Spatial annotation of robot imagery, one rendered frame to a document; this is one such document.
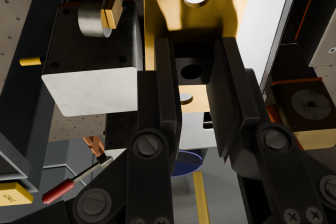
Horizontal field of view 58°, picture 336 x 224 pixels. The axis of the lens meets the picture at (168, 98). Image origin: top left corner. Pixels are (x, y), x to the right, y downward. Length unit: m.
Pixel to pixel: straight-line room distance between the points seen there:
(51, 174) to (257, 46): 1.72
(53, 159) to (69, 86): 1.73
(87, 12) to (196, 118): 0.38
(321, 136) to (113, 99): 0.42
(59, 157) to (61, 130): 0.84
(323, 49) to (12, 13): 0.68
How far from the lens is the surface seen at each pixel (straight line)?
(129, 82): 0.34
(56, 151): 2.09
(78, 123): 1.17
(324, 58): 0.50
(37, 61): 0.48
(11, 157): 0.39
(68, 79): 0.34
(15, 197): 0.51
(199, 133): 0.66
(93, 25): 0.29
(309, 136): 0.63
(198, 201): 3.27
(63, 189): 0.60
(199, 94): 0.15
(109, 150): 0.57
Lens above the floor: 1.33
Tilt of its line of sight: 37 degrees down
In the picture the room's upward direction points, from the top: 175 degrees clockwise
